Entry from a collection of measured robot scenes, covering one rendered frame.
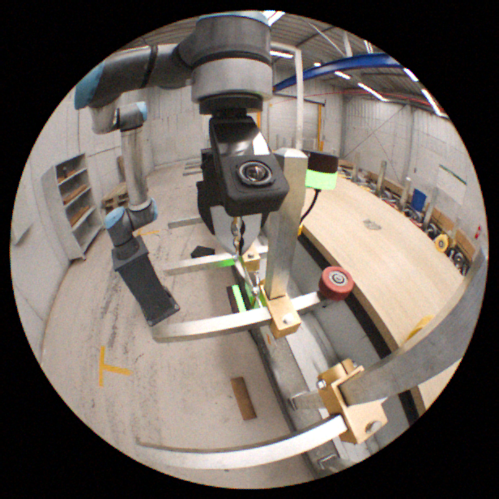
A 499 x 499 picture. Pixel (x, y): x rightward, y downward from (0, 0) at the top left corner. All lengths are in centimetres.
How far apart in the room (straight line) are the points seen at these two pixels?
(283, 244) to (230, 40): 29
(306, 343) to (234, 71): 65
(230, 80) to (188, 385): 129
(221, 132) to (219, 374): 119
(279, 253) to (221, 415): 106
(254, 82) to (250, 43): 6
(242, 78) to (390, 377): 27
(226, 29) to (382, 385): 34
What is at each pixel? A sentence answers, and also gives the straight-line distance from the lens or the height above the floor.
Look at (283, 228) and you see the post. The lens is 26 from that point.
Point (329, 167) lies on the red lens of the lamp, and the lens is 24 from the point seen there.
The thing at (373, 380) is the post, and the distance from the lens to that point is 17.
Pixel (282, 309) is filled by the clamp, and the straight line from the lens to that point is 36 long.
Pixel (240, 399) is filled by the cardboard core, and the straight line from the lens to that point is 109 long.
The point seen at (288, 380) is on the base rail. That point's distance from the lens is 49.
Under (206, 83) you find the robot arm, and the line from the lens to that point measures 19.
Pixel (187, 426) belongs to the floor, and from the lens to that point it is 125.
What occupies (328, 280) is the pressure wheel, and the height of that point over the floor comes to 91.
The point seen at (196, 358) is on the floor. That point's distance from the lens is 126.
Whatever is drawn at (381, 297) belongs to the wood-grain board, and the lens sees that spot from 44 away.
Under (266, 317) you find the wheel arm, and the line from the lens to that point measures 36.
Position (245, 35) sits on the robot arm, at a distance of 21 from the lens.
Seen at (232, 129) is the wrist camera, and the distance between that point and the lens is 17.
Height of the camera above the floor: 117
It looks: 38 degrees down
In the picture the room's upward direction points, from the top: straight up
